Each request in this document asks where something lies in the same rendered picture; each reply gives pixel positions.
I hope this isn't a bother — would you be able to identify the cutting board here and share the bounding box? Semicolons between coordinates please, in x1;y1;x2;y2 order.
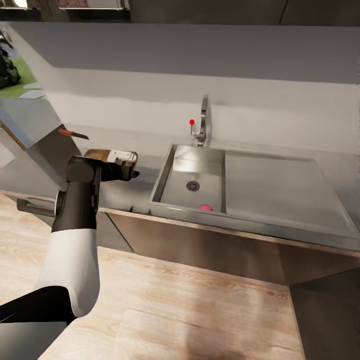
83;149;134;168

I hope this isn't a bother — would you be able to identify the parer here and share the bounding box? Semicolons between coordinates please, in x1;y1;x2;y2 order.
58;129;87;138

